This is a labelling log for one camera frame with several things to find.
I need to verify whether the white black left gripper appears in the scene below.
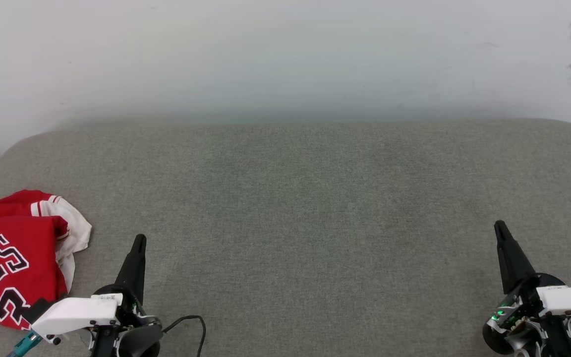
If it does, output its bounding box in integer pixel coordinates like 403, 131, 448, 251
32, 234, 163, 357

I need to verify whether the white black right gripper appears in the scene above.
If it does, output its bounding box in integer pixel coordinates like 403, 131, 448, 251
483, 221, 571, 357

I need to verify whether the red basketball jersey number 23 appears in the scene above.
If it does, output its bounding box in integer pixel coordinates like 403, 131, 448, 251
0, 190, 92, 330

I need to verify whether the grey fabric sofa cushion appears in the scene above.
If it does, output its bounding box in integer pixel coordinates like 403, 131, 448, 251
0, 118, 571, 357

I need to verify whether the black cable with teal plug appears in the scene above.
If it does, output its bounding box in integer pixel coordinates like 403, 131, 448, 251
8, 331, 43, 357

